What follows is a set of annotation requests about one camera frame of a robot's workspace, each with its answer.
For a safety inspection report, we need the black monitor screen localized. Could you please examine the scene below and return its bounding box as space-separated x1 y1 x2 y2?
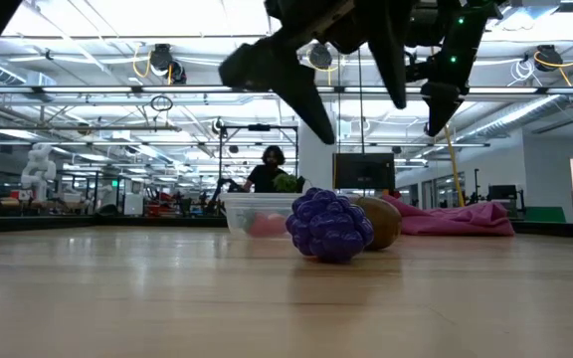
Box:
333 152 396 191

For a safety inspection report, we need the clear plastic tupperware container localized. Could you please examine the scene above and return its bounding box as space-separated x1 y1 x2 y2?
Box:
219 192 303 239

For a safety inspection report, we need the black background rig frame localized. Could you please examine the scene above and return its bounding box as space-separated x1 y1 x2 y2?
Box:
218 123 300 200

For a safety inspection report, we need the purple grape bunch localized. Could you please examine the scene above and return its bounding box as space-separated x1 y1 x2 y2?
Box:
285 187 375 264

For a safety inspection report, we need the purple cloth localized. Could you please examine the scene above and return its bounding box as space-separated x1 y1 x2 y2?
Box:
383 194 516 237

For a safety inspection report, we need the hanging black cable loop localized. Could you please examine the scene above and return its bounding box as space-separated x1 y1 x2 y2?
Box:
149 94 174 113

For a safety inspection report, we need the green panel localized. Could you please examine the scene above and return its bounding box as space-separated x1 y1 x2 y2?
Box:
523 206 567 224

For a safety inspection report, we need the yellow cable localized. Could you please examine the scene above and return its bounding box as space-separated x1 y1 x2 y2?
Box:
443 123 467 208

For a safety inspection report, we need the person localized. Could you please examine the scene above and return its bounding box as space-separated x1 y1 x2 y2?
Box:
242 144 290 194

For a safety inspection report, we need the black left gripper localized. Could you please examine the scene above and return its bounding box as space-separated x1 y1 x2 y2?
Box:
218 0 417 146

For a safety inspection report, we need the small pink fruit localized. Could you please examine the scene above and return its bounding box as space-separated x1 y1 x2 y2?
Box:
269 212 290 236

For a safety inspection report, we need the brown kiwi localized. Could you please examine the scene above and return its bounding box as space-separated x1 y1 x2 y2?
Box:
353 195 403 252

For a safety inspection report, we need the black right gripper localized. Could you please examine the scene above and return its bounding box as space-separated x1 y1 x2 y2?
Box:
420 81 470 138

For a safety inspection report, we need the green leafy object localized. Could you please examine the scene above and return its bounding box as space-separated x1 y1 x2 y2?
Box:
272 172 301 194

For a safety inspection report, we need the black ceiling cable reel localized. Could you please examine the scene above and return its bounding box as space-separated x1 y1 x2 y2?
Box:
308 43 333 71
534 44 559 74
147 43 188 86

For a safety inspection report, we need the pink peach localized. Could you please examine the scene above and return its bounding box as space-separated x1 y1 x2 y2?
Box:
244 213 274 239

